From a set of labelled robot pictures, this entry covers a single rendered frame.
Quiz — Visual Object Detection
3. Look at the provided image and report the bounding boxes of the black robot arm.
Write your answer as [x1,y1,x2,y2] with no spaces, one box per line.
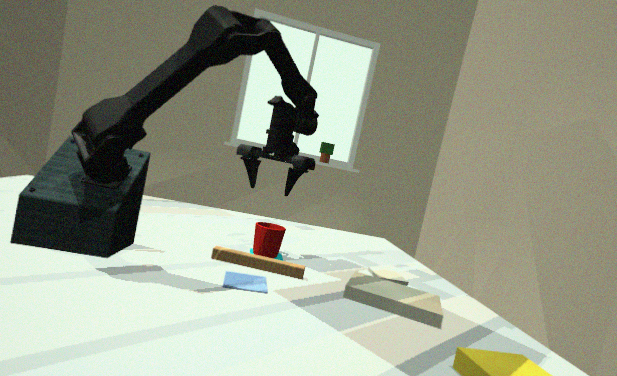
[71,5,319,190]

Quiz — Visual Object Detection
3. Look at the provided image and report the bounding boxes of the red cup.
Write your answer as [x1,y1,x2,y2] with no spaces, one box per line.
[253,222,286,258]

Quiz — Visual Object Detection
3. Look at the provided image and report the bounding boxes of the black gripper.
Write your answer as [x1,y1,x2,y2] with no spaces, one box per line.
[237,126,315,196]

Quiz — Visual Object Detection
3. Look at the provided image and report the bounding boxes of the tan flat bar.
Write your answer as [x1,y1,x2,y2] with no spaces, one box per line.
[211,246,305,279]

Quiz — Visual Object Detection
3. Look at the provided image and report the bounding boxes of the yellow flat block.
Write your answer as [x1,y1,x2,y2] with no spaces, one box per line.
[453,347,552,376]

